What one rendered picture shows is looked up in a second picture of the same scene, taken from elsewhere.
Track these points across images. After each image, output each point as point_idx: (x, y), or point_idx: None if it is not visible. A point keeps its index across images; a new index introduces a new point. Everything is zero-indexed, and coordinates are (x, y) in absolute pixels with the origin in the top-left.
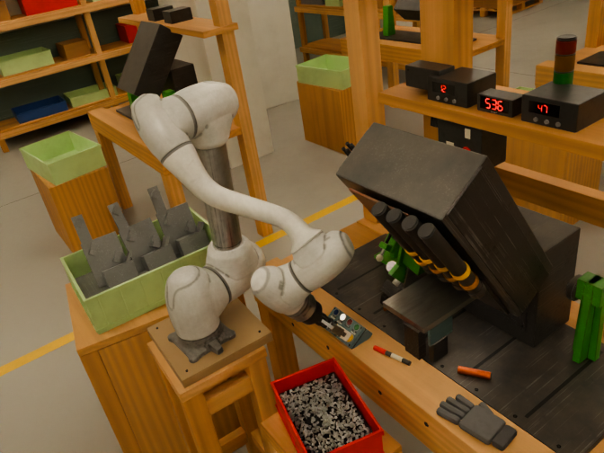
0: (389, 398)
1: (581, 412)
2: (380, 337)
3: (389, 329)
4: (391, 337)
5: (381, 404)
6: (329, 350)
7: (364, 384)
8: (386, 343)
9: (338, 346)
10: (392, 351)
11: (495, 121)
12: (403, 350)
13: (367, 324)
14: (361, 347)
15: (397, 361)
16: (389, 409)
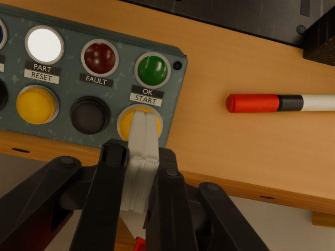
0: (308, 204)
1: None
2: (204, 47)
3: (202, 1)
4: (231, 30)
5: (249, 197)
6: (30, 153)
7: (196, 186)
8: (240, 62)
9: (85, 156)
10: (278, 84)
11: None
12: (296, 60)
13: (118, 12)
14: (183, 123)
15: (319, 112)
16: (279, 202)
